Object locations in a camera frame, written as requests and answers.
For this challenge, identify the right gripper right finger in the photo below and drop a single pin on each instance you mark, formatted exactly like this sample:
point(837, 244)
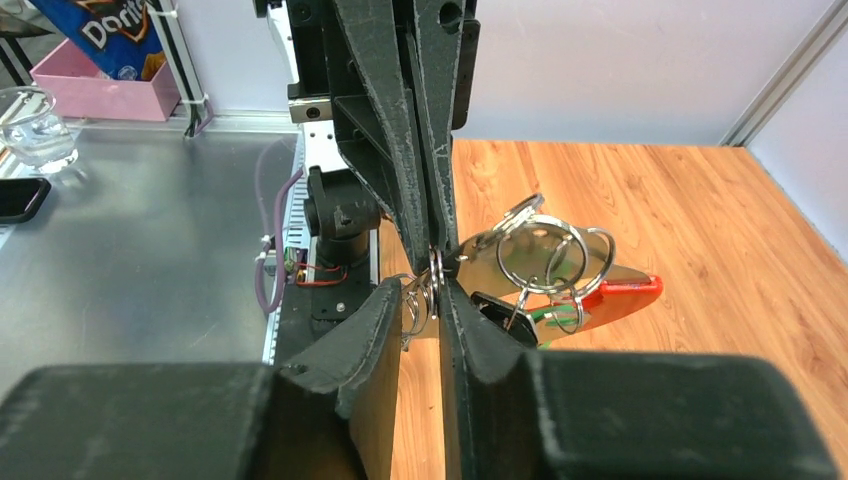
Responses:
point(513, 412)

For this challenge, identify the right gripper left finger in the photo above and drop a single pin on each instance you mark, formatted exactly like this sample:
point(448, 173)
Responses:
point(328, 412)

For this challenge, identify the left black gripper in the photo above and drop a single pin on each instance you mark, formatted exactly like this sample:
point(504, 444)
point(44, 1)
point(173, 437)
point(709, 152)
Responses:
point(397, 76)

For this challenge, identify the black smartphone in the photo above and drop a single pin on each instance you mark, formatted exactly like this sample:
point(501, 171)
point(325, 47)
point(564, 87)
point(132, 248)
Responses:
point(21, 198)

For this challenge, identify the slotted white cable duct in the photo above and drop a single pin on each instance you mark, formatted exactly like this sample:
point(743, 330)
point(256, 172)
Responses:
point(286, 256)

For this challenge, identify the pink box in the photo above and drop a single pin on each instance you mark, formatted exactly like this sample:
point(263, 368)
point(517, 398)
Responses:
point(81, 92)

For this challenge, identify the blue Doritos chip bag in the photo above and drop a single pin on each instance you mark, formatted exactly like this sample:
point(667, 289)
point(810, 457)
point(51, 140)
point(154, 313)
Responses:
point(116, 35)

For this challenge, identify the clear glass cup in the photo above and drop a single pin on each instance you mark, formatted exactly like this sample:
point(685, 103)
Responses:
point(34, 132)

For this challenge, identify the red handled metal key organizer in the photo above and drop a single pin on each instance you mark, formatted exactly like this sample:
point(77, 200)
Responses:
point(531, 260)

